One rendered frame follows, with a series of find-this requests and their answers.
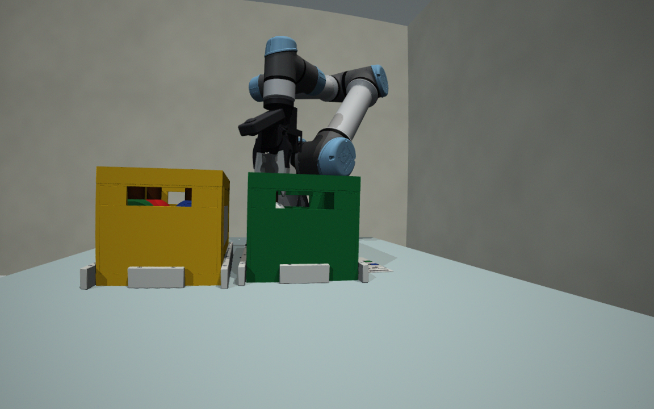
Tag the white paper pick list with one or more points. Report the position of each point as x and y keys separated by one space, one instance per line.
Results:
x=375 y=268

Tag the yellow crate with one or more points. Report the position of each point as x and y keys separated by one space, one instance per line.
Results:
x=161 y=236

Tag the white bottle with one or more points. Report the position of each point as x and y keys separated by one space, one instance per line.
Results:
x=278 y=205

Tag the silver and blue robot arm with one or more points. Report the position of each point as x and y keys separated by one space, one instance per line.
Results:
x=332 y=151

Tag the dark green crate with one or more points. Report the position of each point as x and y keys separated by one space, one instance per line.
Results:
x=326 y=232

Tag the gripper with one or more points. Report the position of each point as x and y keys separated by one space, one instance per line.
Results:
x=280 y=140

